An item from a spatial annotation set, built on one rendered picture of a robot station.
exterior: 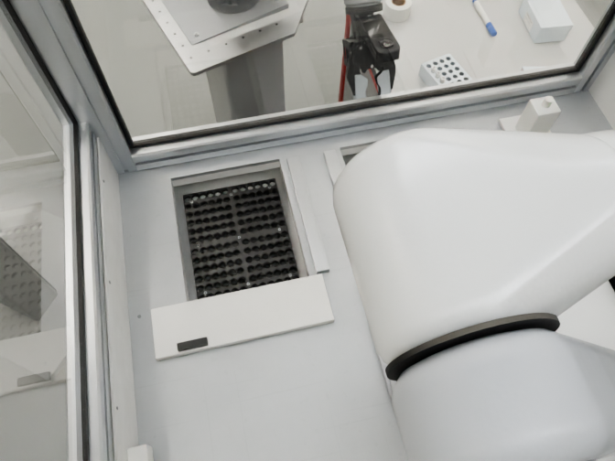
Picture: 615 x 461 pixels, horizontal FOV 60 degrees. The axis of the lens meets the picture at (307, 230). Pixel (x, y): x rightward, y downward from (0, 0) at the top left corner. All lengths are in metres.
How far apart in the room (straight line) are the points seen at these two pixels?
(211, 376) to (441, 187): 0.60
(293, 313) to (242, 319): 0.08
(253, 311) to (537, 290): 0.60
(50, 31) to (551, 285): 0.68
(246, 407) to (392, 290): 0.55
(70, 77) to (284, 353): 0.51
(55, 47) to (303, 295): 0.50
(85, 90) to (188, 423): 0.51
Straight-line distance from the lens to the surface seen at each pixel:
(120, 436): 0.75
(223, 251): 0.95
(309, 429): 0.80
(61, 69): 0.84
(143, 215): 0.96
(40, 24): 0.79
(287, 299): 0.84
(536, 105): 1.04
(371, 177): 0.31
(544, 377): 0.27
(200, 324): 0.84
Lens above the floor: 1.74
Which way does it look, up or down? 61 degrees down
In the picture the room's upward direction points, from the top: 1 degrees clockwise
